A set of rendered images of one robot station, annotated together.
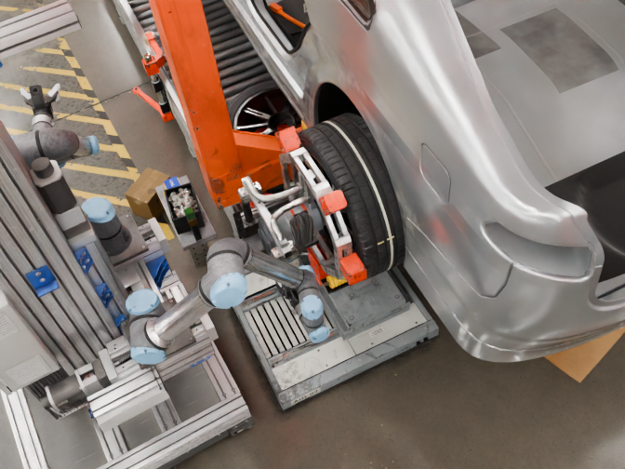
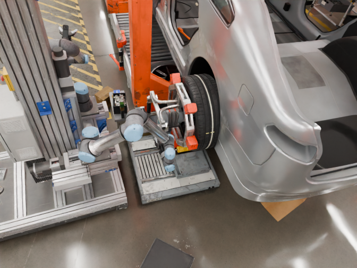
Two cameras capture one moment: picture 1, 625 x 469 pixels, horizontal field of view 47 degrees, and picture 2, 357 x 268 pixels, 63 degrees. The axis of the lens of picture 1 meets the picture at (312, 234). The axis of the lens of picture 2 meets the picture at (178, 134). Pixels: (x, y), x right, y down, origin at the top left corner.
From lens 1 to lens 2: 0.49 m
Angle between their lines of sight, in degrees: 4
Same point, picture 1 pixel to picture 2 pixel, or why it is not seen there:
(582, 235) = (315, 140)
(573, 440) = (270, 246)
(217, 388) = (115, 186)
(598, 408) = (283, 234)
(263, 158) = (160, 89)
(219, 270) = (132, 121)
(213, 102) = (145, 54)
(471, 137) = (270, 82)
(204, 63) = (145, 33)
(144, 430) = (76, 197)
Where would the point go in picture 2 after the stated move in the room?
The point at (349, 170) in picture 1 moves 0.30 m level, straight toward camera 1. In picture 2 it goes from (201, 96) to (197, 124)
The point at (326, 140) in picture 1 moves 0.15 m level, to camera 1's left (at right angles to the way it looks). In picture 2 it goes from (193, 81) to (175, 79)
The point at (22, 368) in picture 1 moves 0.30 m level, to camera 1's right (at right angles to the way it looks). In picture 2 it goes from (24, 150) to (66, 154)
